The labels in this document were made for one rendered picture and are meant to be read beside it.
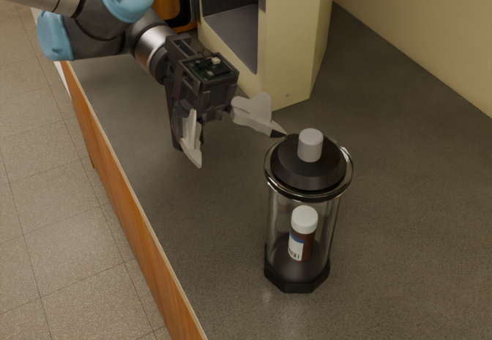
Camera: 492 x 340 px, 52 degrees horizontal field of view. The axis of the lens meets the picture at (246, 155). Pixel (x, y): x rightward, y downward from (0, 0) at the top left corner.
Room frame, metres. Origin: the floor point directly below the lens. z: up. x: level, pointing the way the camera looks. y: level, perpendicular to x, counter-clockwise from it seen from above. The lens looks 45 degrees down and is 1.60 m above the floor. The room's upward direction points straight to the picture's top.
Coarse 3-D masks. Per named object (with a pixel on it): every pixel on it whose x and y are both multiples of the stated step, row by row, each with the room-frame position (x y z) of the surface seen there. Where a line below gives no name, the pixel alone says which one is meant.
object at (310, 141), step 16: (288, 144) 0.44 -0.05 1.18; (304, 144) 0.42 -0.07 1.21; (320, 144) 0.42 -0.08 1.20; (272, 160) 0.42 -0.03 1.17; (288, 160) 0.41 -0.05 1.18; (304, 160) 0.41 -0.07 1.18; (320, 160) 0.41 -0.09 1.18; (336, 160) 0.41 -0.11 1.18; (288, 176) 0.40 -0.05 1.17; (304, 176) 0.39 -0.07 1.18; (320, 176) 0.39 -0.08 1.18; (336, 176) 0.40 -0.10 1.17
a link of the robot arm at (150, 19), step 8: (152, 8) 0.75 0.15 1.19; (144, 16) 0.70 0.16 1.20; (152, 16) 0.71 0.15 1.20; (136, 24) 0.69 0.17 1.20; (144, 24) 0.68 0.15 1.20; (152, 24) 0.68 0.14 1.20; (160, 24) 0.69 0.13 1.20; (128, 32) 0.68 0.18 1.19; (136, 32) 0.67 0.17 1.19; (144, 32) 0.67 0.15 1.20; (128, 40) 0.67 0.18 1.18; (136, 40) 0.66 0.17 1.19; (128, 48) 0.67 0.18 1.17
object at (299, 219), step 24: (336, 144) 0.46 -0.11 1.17; (264, 168) 0.42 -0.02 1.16; (288, 192) 0.38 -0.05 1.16; (312, 192) 0.38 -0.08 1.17; (336, 192) 0.38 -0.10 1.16; (288, 216) 0.39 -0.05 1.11; (312, 216) 0.38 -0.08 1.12; (336, 216) 0.41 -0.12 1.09; (288, 240) 0.39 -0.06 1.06; (312, 240) 0.38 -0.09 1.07; (288, 264) 0.38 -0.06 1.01; (312, 264) 0.38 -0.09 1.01
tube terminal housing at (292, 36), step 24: (288, 0) 0.80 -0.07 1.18; (312, 0) 0.82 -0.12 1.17; (264, 24) 0.79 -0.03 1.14; (288, 24) 0.80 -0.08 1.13; (312, 24) 0.83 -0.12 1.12; (216, 48) 0.97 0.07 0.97; (264, 48) 0.78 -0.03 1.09; (288, 48) 0.80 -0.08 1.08; (312, 48) 0.83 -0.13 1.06; (240, 72) 0.87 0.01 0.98; (264, 72) 0.78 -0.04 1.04; (288, 72) 0.81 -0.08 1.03; (312, 72) 0.83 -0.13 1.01; (288, 96) 0.81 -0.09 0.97
